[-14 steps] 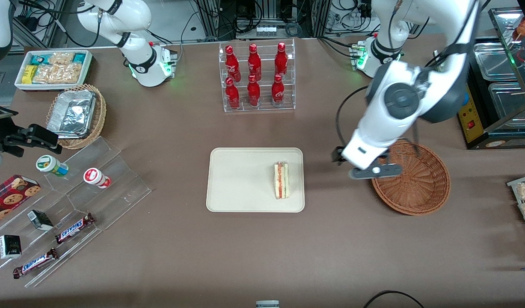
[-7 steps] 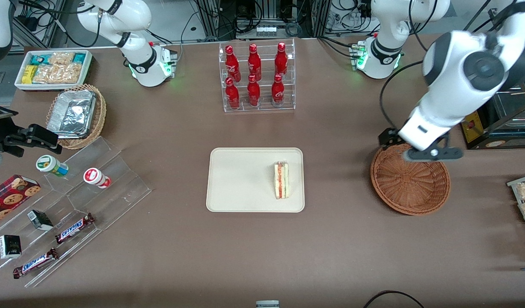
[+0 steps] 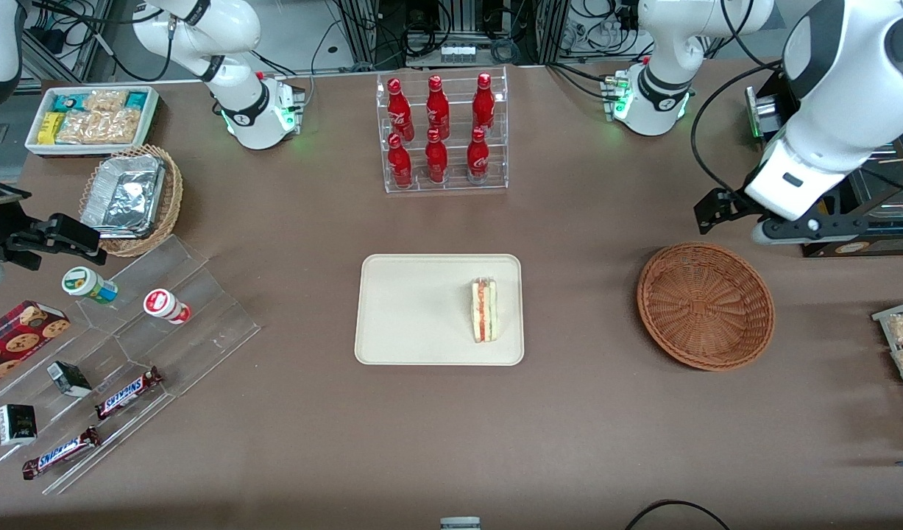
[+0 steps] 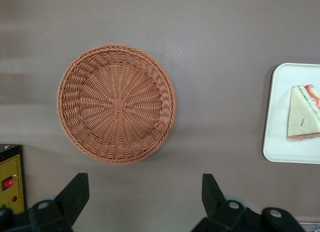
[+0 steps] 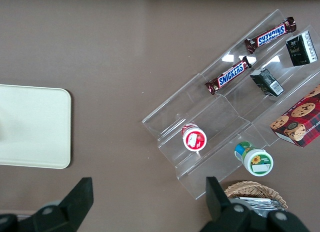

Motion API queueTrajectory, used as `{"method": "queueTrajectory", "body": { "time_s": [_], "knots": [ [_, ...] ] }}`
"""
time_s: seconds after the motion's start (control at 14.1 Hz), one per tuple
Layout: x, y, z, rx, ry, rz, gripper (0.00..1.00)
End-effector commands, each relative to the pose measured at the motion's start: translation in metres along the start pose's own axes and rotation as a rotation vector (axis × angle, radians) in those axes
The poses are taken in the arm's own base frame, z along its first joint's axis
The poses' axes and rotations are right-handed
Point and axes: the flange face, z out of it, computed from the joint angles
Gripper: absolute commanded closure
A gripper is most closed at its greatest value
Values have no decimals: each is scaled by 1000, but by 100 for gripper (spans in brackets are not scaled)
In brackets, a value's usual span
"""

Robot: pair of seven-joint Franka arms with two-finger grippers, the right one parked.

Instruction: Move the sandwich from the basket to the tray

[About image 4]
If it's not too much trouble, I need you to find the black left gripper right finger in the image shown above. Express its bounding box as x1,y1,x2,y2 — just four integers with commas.
191,173,308,232

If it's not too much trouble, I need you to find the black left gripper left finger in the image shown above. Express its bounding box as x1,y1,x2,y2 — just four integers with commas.
0,172,91,232

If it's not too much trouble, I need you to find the triangular sandwich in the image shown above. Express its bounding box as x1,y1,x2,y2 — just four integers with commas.
286,83,320,143

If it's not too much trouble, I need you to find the cream rectangular plastic tray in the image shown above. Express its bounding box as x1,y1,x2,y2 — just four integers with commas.
262,63,320,165

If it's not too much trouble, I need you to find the brown round wicker basket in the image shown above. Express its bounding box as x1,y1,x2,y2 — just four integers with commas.
56,43,178,165

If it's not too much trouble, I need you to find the black machine with yellow panel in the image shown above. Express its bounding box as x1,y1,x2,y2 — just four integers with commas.
0,143,27,215

